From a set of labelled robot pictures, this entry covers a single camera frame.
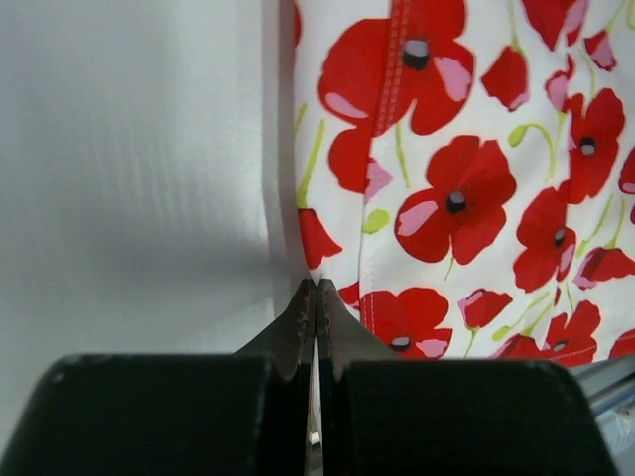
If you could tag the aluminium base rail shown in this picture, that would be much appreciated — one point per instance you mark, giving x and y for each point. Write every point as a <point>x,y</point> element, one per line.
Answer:
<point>609,389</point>

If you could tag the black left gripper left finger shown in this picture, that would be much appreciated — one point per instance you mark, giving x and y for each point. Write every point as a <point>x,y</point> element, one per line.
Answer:
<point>244,413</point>

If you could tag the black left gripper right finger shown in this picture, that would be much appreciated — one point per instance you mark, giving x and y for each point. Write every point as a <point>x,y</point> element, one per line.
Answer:
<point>382,414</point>

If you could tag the red poppy print skirt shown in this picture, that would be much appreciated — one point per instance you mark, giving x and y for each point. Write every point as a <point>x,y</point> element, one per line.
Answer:
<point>466,173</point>

